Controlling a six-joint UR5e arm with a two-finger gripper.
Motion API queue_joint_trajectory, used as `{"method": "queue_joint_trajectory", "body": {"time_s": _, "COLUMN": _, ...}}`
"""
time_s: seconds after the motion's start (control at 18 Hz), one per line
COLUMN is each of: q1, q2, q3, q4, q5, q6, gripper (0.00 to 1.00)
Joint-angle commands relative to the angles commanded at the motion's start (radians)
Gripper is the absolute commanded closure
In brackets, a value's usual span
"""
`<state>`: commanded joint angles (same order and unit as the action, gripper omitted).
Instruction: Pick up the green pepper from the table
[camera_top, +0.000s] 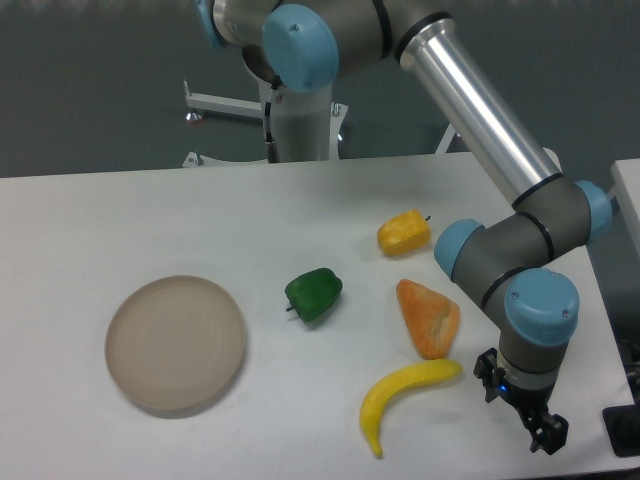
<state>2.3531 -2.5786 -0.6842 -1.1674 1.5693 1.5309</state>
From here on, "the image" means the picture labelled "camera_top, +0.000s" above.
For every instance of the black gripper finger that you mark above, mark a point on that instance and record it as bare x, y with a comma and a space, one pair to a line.
548, 431
491, 375

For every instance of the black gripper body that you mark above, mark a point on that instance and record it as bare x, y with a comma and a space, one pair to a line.
527, 393

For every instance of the green toy bell pepper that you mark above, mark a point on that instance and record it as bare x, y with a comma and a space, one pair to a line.
312, 293

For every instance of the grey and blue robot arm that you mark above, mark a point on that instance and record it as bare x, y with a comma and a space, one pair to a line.
303, 47

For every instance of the yellow toy bell pepper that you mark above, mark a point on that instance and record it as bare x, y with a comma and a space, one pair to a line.
404, 233

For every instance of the orange toy fruit wedge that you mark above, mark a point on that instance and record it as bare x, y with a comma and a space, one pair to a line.
432, 319

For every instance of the black device at right edge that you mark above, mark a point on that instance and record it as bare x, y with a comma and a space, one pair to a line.
622, 425

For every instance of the yellow toy banana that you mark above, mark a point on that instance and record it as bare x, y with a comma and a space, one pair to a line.
409, 378

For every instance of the white side table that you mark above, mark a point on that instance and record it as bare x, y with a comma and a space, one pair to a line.
624, 195

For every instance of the beige round plate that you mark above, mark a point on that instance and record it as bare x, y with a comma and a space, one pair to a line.
175, 346

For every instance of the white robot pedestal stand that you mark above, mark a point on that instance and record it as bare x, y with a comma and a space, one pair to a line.
295, 126

